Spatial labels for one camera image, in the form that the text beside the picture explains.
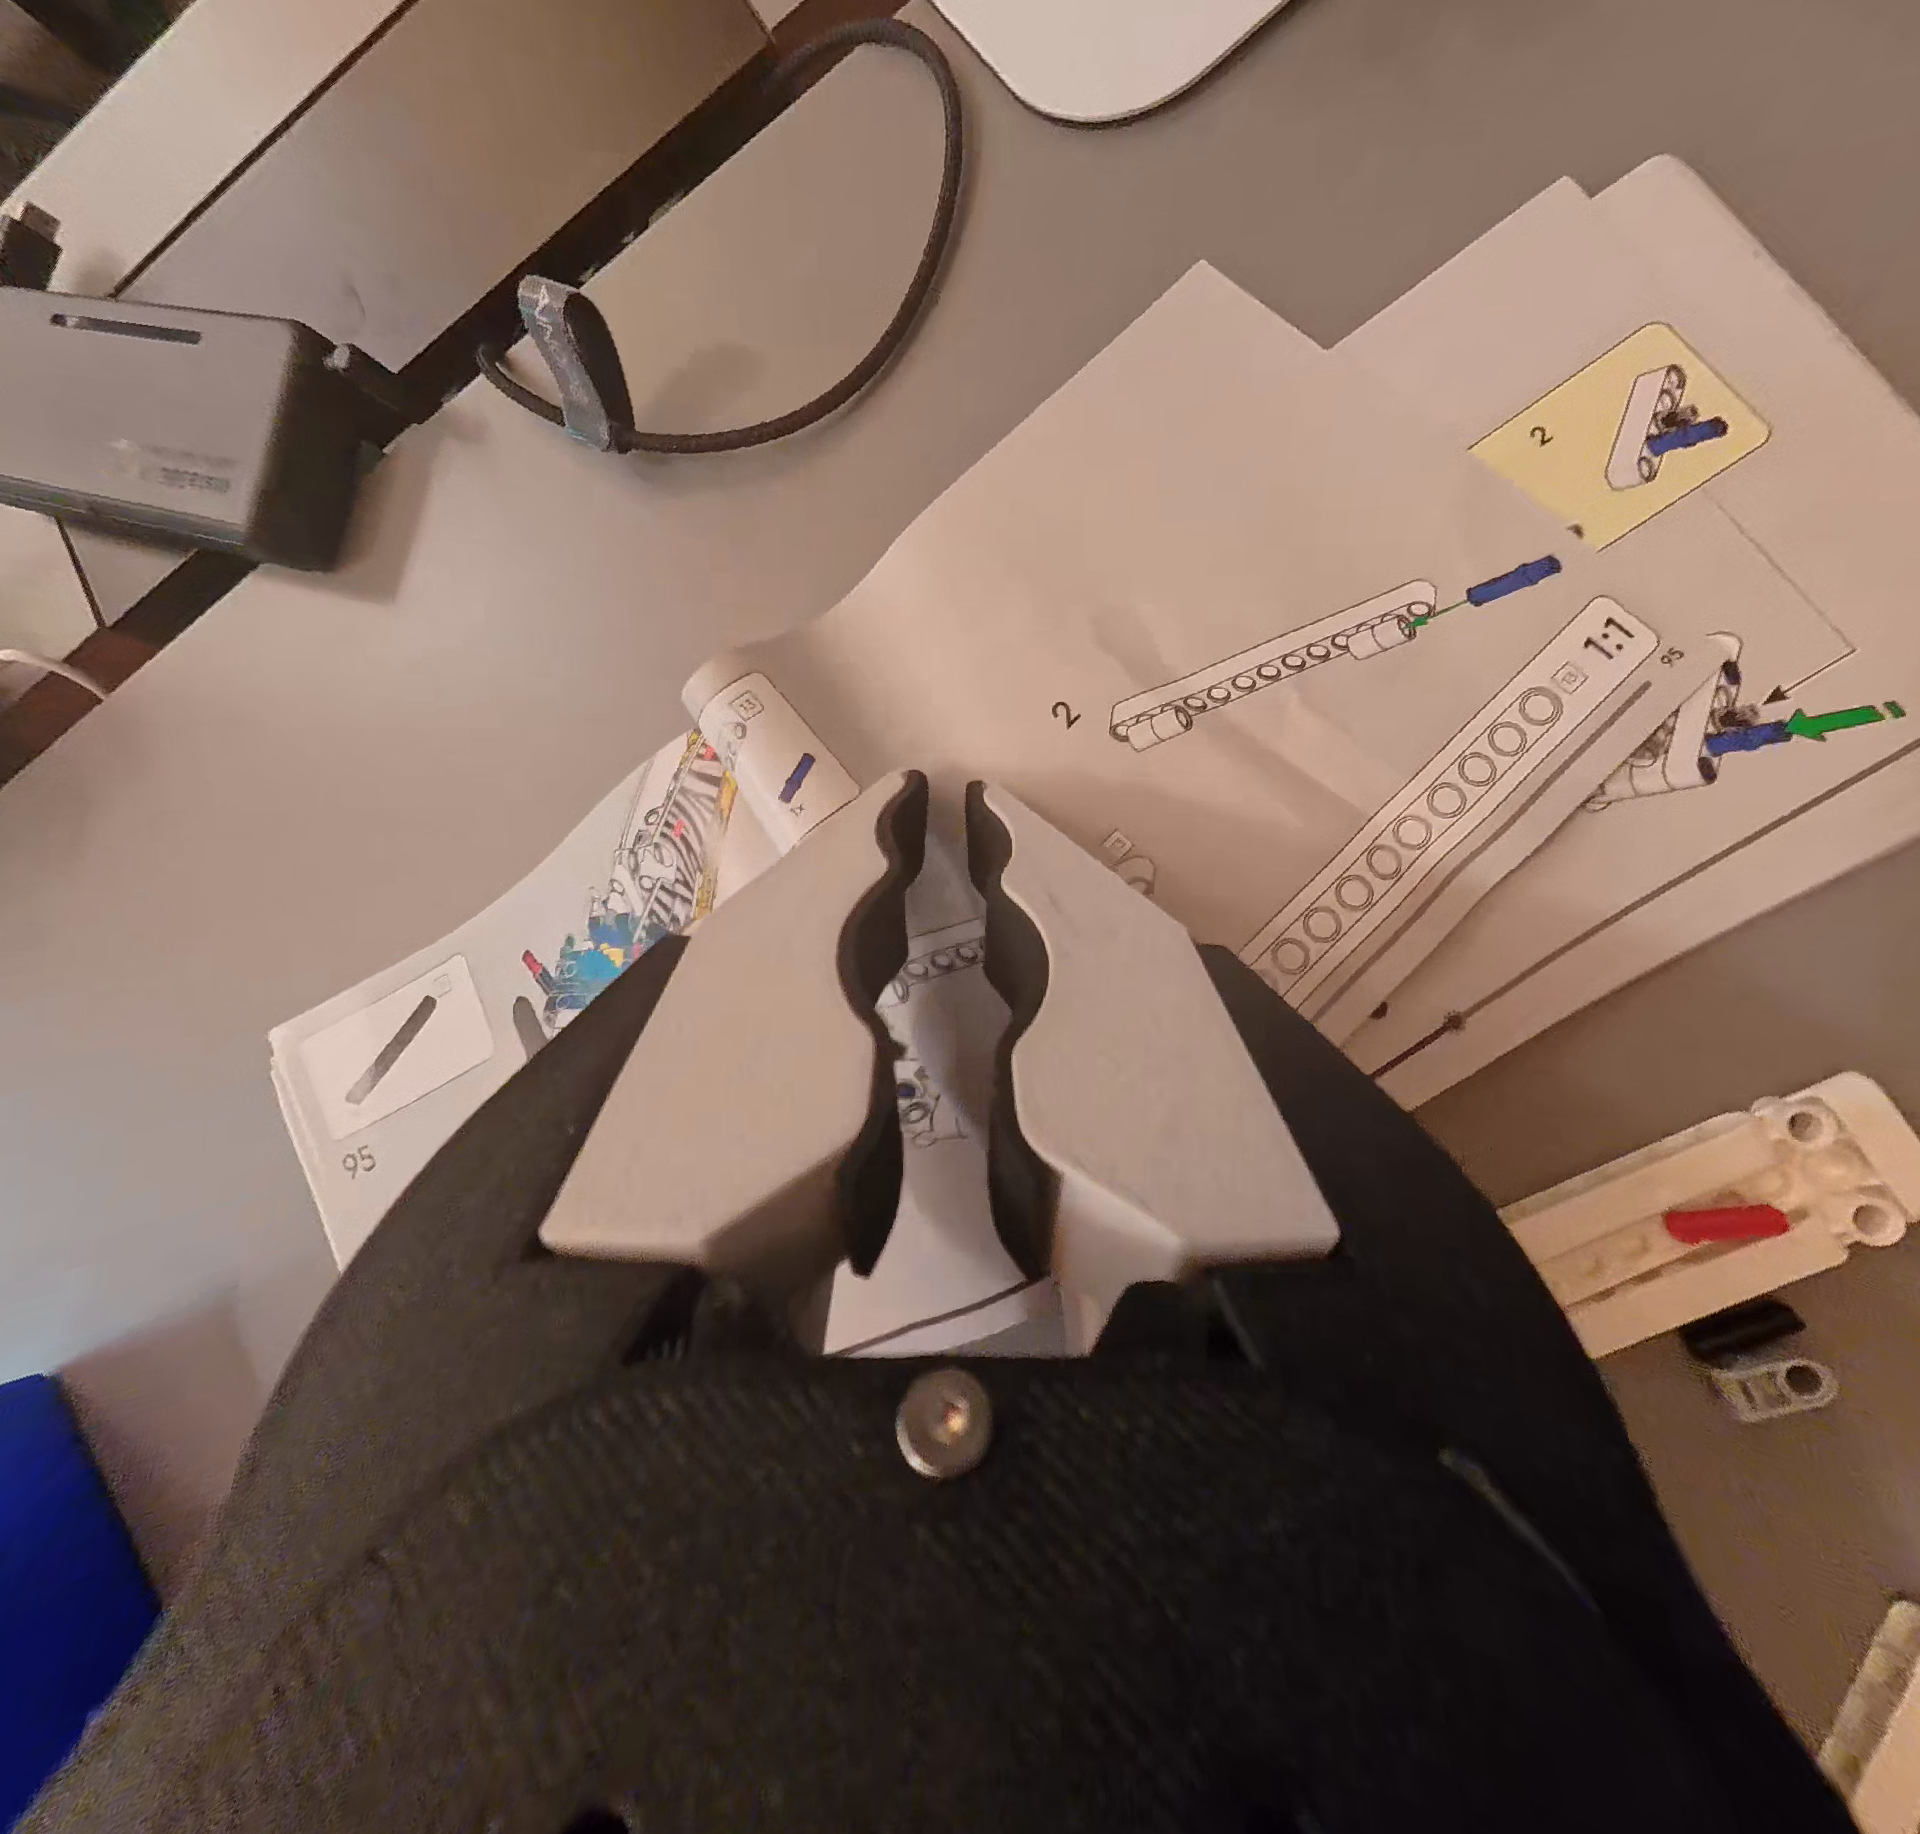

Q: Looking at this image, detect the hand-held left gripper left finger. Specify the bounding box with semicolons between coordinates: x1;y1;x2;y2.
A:
540;774;931;1353

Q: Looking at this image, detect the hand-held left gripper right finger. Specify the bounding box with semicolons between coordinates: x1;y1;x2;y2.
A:
967;779;1341;1349

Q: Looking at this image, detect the white lego helicopter model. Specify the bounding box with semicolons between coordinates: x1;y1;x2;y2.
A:
1500;1071;1920;1357

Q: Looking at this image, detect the lego instruction booklet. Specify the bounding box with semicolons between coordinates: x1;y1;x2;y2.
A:
267;156;1920;1273

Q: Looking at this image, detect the black lego piece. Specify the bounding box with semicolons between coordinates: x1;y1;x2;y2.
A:
1677;1303;1806;1363

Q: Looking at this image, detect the grey lego connector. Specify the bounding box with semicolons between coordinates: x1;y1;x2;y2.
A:
1723;1353;1841;1421

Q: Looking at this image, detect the white lego beam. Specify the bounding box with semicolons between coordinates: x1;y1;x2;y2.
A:
1815;1604;1920;1823

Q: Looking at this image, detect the blue plastic bin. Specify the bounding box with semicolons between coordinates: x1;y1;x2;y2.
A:
0;1373;161;1834

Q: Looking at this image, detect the grey docking device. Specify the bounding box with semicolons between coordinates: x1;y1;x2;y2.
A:
0;287;368;577

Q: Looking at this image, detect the white monitor stand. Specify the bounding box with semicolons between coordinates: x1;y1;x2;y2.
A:
858;0;1387;123

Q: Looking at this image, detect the black braided cable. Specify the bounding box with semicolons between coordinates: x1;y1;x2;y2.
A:
478;17;963;459

